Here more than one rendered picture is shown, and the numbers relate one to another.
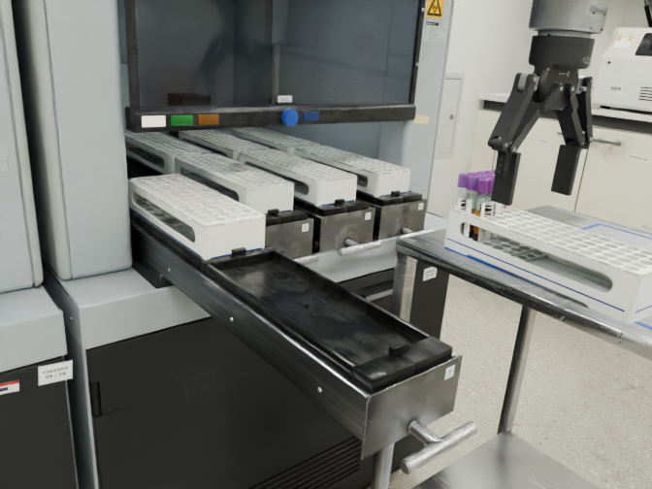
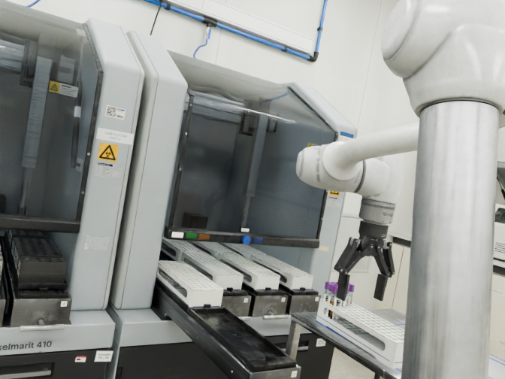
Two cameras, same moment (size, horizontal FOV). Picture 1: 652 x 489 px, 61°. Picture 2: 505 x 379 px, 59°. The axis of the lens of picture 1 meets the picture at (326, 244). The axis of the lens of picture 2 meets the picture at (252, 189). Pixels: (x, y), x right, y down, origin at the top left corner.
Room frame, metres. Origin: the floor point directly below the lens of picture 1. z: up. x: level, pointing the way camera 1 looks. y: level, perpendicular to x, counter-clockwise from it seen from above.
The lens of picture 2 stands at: (-0.46, -0.10, 1.23)
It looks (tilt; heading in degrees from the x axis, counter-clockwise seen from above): 3 degrees down; 7
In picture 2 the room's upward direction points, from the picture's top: 10 degrees clockwise
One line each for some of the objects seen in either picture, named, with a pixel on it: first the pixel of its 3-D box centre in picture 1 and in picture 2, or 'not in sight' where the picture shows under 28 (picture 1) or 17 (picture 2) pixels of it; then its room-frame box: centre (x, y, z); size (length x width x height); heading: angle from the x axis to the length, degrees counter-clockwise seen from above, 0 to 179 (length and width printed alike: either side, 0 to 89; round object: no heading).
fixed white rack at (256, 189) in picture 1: (230, 184); (209, 271); (1.06, 0.19, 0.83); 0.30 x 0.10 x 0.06; 40
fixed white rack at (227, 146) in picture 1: (221, 150); (208, 250); (1.40, 0.28, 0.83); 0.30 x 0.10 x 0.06; 40
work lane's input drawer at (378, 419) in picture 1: (247, 284); (209, 323); (0.72, 0.11, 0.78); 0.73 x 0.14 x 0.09; 40
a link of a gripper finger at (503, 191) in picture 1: (505, 177); (343, 286); (0.73, -0.23, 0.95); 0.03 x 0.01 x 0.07; 36
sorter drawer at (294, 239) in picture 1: (198, 195); (191, 274); (1.17, 0.28, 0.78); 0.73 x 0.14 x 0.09; 40
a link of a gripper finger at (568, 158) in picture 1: (565, 170); (380, 287); (0.81, -0.34, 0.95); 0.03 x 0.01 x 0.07; 36
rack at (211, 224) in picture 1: (190, 213); (185, 283); (0.86, 0.22, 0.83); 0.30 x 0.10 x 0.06; 40
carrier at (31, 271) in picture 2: not in sight; (42, 271); (0.63, 0.56, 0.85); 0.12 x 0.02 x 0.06; 130
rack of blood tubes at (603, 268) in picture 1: (547, 251); (365, 328); (0.74, -0.31, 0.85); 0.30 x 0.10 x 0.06; 36
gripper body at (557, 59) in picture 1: (556, 73); (371, 238); (0.77, -0.29, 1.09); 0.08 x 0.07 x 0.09; 126
